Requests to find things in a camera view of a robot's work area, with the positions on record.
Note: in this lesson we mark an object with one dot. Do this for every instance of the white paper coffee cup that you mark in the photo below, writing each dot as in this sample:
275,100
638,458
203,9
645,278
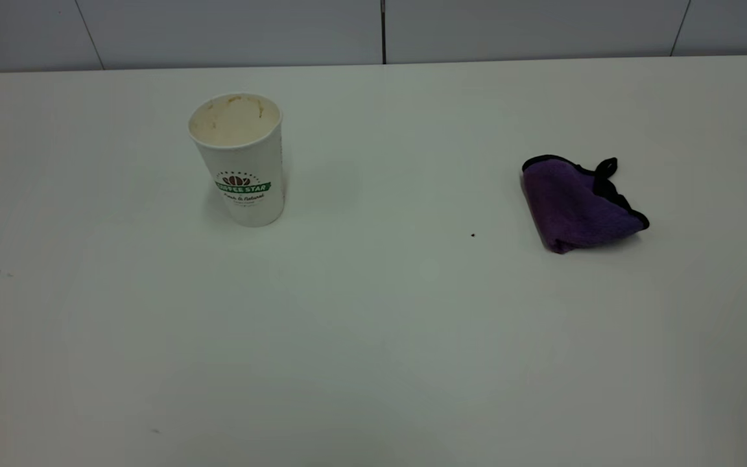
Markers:
238,168

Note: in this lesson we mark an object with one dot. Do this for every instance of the purple cloth with black trim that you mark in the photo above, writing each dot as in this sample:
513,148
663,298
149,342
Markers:
571,211

